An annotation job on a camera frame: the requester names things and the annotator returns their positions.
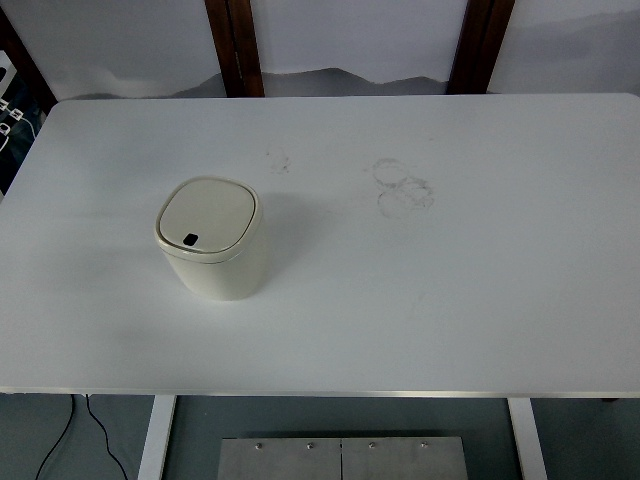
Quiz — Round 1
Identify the cream lidded trash bin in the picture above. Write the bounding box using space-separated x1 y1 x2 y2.
153 174 273 303

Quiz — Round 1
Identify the white table leg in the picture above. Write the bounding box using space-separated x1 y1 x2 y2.
507 397 550 480
137 395 178 480

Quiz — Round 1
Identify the black floor cable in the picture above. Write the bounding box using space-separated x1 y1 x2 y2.
35 394 78 480
84 394 129 480

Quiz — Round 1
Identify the grey metal plate with screws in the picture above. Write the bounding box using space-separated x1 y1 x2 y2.
217 436 469 480

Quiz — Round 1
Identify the dark wooden screen frame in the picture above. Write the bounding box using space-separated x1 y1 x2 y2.
446 0 516 96
204 0 266 99
0 7 59 109

